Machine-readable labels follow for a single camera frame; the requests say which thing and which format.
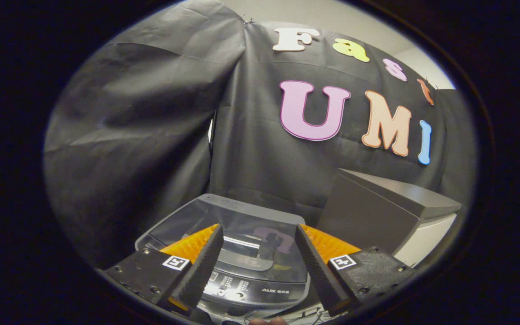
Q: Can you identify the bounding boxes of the beige cabinet with dark frame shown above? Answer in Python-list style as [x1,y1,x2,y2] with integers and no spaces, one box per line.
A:
[316,168,462,268]

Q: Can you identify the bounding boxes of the grey washing machine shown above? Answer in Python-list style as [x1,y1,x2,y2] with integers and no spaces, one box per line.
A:
[135,193,320,324]

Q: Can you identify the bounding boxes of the dark floor cables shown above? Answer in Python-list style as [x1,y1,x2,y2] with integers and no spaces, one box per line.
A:
[287,306,329,324]

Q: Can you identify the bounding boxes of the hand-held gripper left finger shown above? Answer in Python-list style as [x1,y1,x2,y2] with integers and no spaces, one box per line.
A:
[104,223,224,316]

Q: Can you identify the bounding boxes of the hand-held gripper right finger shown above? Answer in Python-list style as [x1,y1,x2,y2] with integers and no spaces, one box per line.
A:
[294,223,416,316]

